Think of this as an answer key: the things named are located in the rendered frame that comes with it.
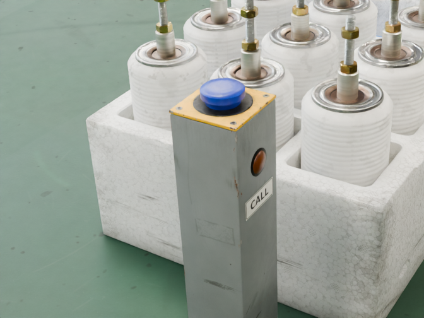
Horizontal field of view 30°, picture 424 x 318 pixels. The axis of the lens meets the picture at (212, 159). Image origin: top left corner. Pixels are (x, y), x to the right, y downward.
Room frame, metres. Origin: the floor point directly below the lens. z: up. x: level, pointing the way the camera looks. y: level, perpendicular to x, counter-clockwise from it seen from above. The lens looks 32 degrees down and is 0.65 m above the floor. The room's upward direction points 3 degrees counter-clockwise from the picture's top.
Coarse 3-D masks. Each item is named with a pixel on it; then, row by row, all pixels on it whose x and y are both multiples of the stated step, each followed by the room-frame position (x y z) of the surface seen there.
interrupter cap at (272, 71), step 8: (224, 64) 0.83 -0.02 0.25; (232, 64) 0.83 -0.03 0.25; (240, 64) 0.83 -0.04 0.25; (264, 64) 0.82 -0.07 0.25; (272, 64) 0.82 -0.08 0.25; (280, 64) 0.82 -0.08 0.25; (224, 72) 0.81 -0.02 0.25; (232, 72) 0.81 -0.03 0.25; (240, 72) 0.81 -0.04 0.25; (264, 72) 0.81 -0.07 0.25; (272, 72) 0.80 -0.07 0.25; (280, 72) 0.80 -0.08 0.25; (240, 80) 0.78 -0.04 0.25; (248, 80) 0.79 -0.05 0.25; (256, 80) 0.78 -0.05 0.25; (264, 80) 0.78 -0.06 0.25; (272, 80) 0.78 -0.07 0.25; (280, 80) 0.78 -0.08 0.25
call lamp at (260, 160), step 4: (260, 152) 0.60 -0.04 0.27; (264, 152) 0.61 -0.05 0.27; (256, 156) 0.60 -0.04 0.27; (260, 156) 0.60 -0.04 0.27; (264, 156) 0.61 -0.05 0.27; (256, 160) 0.60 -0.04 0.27; (260, 160) 0.60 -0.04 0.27; (264, 160) 0.61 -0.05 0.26; (256, 164) 0.59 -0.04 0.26; (260, 164) 0.60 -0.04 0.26; (264, 164) 0.61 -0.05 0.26; (256, 168) 0.59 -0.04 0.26; (260, 168) 0.60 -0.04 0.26; (256, 172) 0.60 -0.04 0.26
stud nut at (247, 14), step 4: (244, 8) 0.81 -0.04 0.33; (256, 8) 0.80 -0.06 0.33; (240, 12) 0.81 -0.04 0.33; (244, 12) 0.80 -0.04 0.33; (248, 12) 0.80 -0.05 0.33; (252, 12) 0.80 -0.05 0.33; (256, 12) 0.80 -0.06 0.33; (244, 16) 0.80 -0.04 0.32; (248, 16) 0.80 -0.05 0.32; (252, 16) 0.80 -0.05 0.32
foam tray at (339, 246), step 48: (96, 144) 0.85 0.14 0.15; (144, 144) 0.80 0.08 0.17; (288, 144) 0.76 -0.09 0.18; (144, 192) 0.81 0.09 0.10; (288, 192) 0.69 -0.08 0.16; (336, 192) 0.66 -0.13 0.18; (384, 192) 0.66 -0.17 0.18; (144, 240) 0.81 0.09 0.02; (288, 240) 0.69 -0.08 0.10; (336, 240) 0.66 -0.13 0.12; (384, 240) 0.64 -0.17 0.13; (288, 288) 0.69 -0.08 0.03; (336, 288) 0.66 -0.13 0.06; (384, 288) 0.65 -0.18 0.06
